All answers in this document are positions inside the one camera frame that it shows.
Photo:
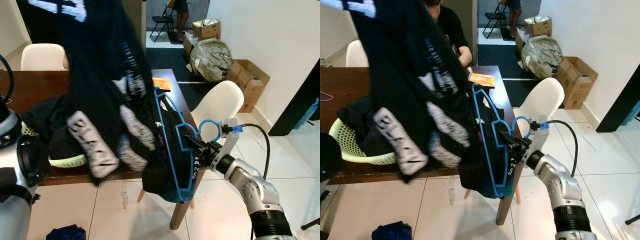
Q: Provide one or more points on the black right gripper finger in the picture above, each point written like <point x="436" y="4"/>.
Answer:
<point x="192" y="147"/>
<point x="186" y="131"/>
<point x="507" y="145"/>
<point x="502" y="131"/>

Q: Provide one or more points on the blue plastic hanger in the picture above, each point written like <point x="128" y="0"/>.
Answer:
<point x="167" y="150"/>
<point x="485" y="150"/>

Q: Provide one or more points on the dark printed t-shirt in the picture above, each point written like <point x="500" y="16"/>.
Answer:
<point x="400" y="50"/>
<point x="100" y="50"/>

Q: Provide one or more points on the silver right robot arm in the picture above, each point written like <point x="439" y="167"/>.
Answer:
<point x="250" y="185"/>
<point x="560" y="180"/>

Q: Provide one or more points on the white plastic chair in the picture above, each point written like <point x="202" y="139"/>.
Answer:
<point x="42" y="57"/>
<point x="356" y="55"/>
<point x="220" y="100"/>
<point x="542" y="97"/>

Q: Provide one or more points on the orange packet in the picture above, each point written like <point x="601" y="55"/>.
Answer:
<point x="161" y="84"/>
<point x="482" y="80"/>

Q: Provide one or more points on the large open cardboard box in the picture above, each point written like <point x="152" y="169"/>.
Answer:
<point x="580" y="85"/>
<point x="252" y="90"/>

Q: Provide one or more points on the grey plastic wrapped bundle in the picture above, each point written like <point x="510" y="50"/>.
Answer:
<point x="542" y="56"/>
<point x="212" y="60"/>

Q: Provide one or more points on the small cardboard box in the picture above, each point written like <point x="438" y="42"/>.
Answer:
<point x="537" y="27"/>
<point x="207" y="31"/>

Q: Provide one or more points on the black cabinet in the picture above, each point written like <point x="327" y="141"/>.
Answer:
<point x="617" y="112"/>

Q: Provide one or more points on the black folding chair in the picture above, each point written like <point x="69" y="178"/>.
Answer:
<point x="162" y="21"/>
<point x="495" y="17"/>

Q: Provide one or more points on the seated person black shirt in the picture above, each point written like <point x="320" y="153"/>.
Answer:
<point x="450" y="30"/>

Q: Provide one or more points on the light green laundry basket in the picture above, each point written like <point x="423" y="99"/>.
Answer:
<point x="70" y="161"/>
<point x="350" y="145"/>

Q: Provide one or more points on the standing person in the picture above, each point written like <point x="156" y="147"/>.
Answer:
<point x="182" y="6"/>
<point x="515" y="5"/>

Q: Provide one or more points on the black clothes pile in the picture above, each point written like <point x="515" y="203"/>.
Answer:
<point x="367" y="125"/>
<point x="47" y="125"/>

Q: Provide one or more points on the dark blue garment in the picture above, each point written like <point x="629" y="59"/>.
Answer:
<point x="65" y="234"/>
<point x="392" y="232"/>

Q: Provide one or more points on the dark wooden table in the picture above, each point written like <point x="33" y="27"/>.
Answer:
<point x="35" y="85"/>
<point x="335" y="80"/>

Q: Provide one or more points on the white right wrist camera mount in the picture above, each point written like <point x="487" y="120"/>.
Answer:
<point x="537" y="140"/>
<point x="227" y="145"/>

